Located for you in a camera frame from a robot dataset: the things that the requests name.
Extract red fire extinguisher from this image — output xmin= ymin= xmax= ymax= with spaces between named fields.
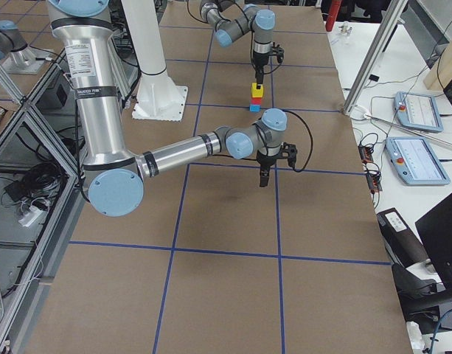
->
xmin=325 ymin=0 xmax=341 ymax=32

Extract red cube block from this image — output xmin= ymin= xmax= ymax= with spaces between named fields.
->
xmin=250 ymin=97 xmax=262 ymax=106

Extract black device with label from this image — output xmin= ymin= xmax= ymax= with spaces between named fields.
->
xmin=377 ymin=208 xmax=428 ymax=268

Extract upper teach pendant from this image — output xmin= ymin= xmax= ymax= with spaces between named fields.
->
xmin=394 ymin=91 xmax=443 ymax=133

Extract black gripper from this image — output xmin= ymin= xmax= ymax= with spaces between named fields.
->
xmin=256 ymin=142 xmax=297 ymax=187
xmin=251 ymin=42 xmax=285 ymax=88

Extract wooden board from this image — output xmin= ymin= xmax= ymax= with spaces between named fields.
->
xmin=423 ymin=40 xmax=452 ymax=91

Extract white pedestal column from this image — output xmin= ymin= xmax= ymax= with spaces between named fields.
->
xmin=122 ymin=0 xmax=188 ymax=122

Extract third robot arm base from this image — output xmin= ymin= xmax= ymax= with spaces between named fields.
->
xmin=0 ymin=20 xmax=47 ymax=74

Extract teach pendant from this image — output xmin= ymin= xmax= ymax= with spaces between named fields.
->
xmin=394 ymin=91 xmax=443 ymax=133
xmin=385 ymin=136 xmax=451 ymax=186

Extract white power strip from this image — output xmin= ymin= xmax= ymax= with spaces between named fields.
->
xmin=18 ymin=206 xmax=42 ymax=227

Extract yellow cube block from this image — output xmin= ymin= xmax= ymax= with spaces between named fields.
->
xmin=251 ymin=83 xmax=264 ymax=99

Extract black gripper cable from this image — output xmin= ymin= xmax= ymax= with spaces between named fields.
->
xmin=210 ymin=109 xmax=316 ymax=173

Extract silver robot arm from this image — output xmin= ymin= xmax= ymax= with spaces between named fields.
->
xmin=199 ymin=1 xmax=284 ymax=88
xmin=47 ymin=1 xmax=297 ymax=217

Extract aluminium frame post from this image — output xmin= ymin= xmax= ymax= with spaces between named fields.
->
xmin=342 ymin=0 xmax=408 ymax=116

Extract black monitor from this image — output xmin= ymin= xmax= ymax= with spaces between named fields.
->
xmin=415 ymin=193 xmax=452 ymax=286

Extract orange circuit board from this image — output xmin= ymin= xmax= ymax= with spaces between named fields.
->
xmin=358 ymin=144 xmax=382 ymax=194

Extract lower teach pendant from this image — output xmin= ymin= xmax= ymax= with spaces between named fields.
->
xmin=385 ymin=136 xmax=451 ymax=186

